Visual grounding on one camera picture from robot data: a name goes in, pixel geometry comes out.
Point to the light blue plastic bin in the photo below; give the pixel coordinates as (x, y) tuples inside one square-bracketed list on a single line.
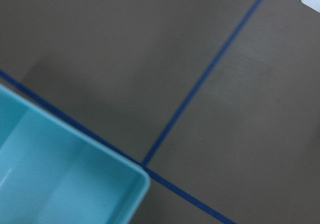
[(50, 173)]

